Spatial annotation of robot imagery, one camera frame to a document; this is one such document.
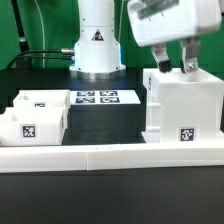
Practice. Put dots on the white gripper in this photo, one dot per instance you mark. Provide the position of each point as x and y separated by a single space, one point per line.
159 21

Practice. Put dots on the white drawer cabinet box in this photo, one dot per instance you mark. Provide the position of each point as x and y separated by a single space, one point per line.
183 107

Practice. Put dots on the white drawer tray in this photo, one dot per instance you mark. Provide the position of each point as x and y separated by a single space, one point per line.
43 99
32 127

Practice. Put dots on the white front drawer tray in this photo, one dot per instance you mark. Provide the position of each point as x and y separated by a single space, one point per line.
32 127

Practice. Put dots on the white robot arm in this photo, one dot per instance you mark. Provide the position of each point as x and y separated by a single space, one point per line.
97 52

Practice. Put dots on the white fiducial marker sheet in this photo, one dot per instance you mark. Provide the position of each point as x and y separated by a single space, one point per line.
103 97

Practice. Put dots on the black pole stand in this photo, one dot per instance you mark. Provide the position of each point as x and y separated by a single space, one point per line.
24 63

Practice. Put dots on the white U-shaped fence wall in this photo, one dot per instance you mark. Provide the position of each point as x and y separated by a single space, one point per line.
110 157

